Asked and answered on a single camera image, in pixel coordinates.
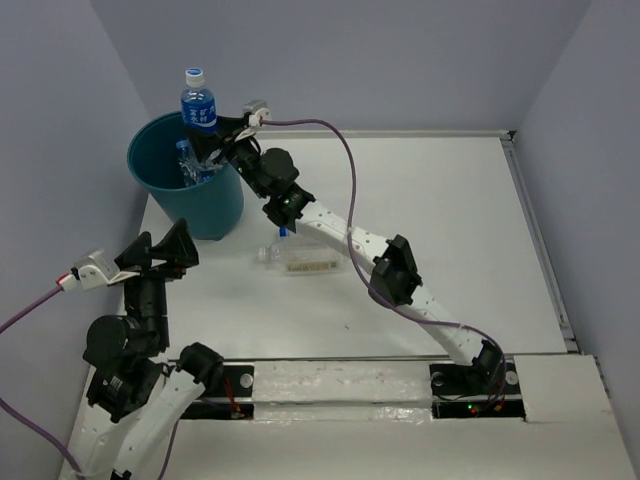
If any large clear square bottle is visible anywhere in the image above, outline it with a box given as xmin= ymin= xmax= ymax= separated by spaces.
xmin=257 ymin=235 xmax=344 ymax=275

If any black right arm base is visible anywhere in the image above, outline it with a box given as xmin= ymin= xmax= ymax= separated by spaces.
xmin=429 ymin=362 xmax=526 ymax=420

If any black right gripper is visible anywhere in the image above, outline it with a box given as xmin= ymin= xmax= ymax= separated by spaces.
xmin=181 ymin=113 xmax=267 ymax=200

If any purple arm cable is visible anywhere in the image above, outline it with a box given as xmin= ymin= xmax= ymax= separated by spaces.
xmin=262 ymin=118 xmax=506 ymax=391
xmin=0 ymin=284 xmax=181 ymax=480

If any white front platform board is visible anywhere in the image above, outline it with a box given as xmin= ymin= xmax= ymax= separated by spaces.
xmin=57 ymin=352 xmax=634 ymax=480

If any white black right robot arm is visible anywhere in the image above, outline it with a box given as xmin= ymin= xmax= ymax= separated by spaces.
xmin=186 ymin=113 xmax=507 ymax=395

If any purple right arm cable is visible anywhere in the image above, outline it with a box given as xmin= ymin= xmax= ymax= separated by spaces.
xmin=262 ymin=118 xmax=506 ymax=391

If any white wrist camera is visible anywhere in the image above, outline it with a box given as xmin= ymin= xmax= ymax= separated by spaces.
xmin=235 ymin=100 xmax=271 ymax=142
xmin=56 ymin=249 xmax=140 ymax=292

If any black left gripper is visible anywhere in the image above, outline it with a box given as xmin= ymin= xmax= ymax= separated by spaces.
xmin=115 ymin=214 xmax=202 ymax=347

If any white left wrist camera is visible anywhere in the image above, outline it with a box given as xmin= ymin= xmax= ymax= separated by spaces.
xmin=56 ymin=249 xmax=140 ymax=292

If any crushed bluish blue cap bottle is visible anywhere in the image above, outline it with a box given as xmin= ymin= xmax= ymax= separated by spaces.
xmin=176 ymin=139 xmax=200 ymax=187

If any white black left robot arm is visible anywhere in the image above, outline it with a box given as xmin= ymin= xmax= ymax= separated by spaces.
xmin=59 ymin=219 xmax=223 ymax=479

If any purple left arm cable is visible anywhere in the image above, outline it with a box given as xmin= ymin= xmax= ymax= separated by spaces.
xmin=0 ymin=284 xmax=181 ymax=480

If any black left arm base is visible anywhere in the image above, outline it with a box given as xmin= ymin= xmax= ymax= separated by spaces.
xmin=162 ymin=361 xmax=254 ymax=421

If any teal plastic bin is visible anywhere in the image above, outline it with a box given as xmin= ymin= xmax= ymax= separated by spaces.
xmin=127 ymin=111 xmax=244 ymax=240

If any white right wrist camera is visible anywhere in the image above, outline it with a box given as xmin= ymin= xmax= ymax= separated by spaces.
xmin=235 ymin=100 xmax=271 ymax=142

